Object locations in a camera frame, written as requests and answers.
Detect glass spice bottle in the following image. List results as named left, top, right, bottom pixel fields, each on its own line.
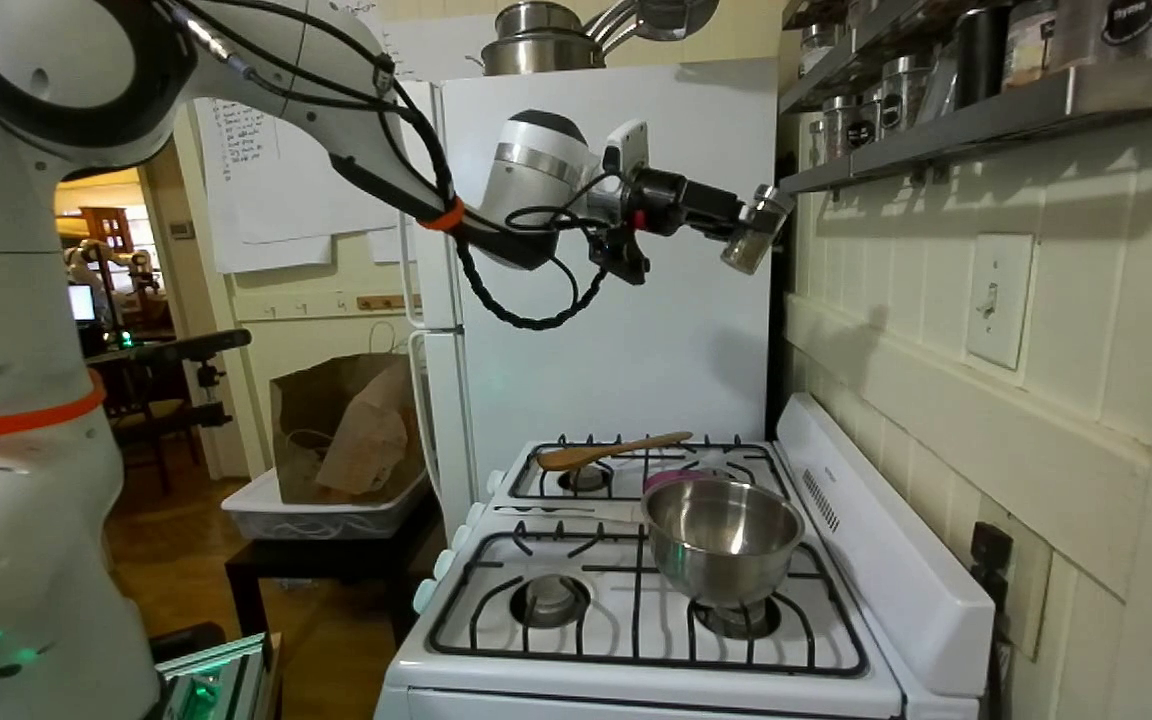
left=720, top=184, right=797, bottom=276

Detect spice jar with black label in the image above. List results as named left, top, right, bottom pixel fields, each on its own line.
left=879, top=54, right=934, bottom=138
left=821, top=94, right=883, bottom=162
left=1048, top=0, right=1152, bottom=72

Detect glass spice jar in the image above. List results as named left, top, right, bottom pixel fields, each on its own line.
left=1000, top=0, right=1058, bottom=92
left=799, top=22, right=844, bottom=78

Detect pink bowl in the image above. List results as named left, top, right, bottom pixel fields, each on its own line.
left=642, top=469, right=737, bottom=497

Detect metal bowl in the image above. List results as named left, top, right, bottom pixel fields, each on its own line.
left=640, top=478, right=806, bottom=609

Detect white refrigerator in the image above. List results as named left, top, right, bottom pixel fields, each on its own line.
left=398, top=57, right=780, bottom=543

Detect metal pan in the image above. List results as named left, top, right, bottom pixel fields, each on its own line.
left=584, top=0, right=723, bottom=56

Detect stack of metal pots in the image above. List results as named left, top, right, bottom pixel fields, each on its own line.
left=479, top=0, right=607, bottom=77

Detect wooden spoon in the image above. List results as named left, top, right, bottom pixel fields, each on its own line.
left=535, top=431, right=695, bottom=473

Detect stove burner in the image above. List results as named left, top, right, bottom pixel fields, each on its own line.
left=509, top=572, right=593, bottom=630
left=691, top=597, right=783, bottom=642
left=558, top=463, right=615, bottom=494

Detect black cup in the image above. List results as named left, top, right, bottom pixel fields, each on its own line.
left=952, top=7, right=1013, bottom=110

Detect sheets of white paper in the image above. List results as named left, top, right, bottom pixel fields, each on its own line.
left=193, top=94, right=419, bottom=275

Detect brown paper bag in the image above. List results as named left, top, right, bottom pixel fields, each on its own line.
left=268, top=351, right=428, bottom=507

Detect white gas stove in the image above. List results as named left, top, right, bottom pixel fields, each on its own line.
left=374, top=392, right=997, bottom=720

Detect white plastic bin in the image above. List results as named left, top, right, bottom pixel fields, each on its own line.
left=220, top=467, right=435, bottom=542

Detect black plug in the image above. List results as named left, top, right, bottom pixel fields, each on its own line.
left=970, top=521, right=1016, bottom=603

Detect black side table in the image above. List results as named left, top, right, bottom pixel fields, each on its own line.
left=225, top=488, right=448, bottom=651

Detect wooden chair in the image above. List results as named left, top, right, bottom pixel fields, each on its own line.
left=99, top=348, right=205, bottom=493

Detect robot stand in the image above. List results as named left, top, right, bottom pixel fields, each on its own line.
left=149, top=622, right=284, bottom=720

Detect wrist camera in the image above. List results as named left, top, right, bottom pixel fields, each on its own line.
left=588, top=224, right=653, bottom=288

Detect refrigerator door handle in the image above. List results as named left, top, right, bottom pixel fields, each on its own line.
left=397, top=80, right=429, bottom=331
left=407, top=329, right=445, bottom=506

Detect white light switch plate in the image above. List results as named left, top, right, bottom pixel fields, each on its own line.
left=965, top=232, right=1036, bottom=372

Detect metal wall shelf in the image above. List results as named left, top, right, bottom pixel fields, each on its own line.
left=778, top=0, right=1152, bottom=197

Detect camera on mount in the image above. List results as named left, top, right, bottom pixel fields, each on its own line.
left=129, top=327, right=254, bottom=433

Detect wall socket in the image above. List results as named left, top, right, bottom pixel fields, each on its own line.
left=971, top=520, right=1053, bottom=663

